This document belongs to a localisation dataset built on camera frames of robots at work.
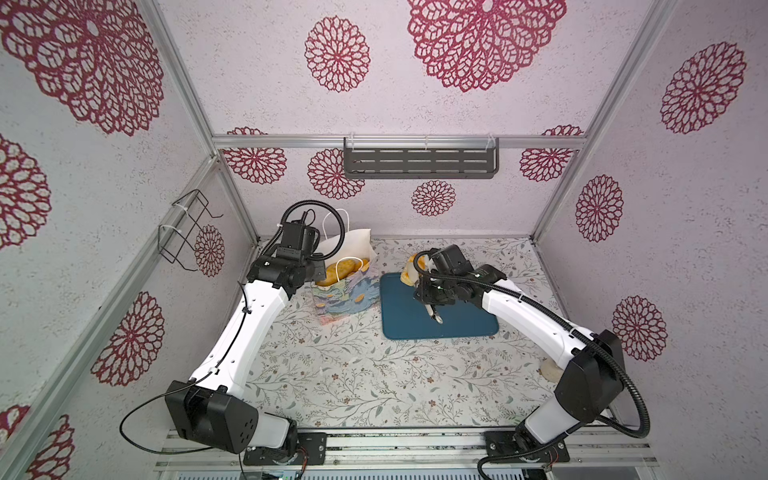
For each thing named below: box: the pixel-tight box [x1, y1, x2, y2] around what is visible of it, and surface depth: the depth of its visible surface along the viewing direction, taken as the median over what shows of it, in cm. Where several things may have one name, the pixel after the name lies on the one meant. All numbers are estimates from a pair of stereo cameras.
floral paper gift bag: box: [312, 229, 382, 324], surface depth 87 cm
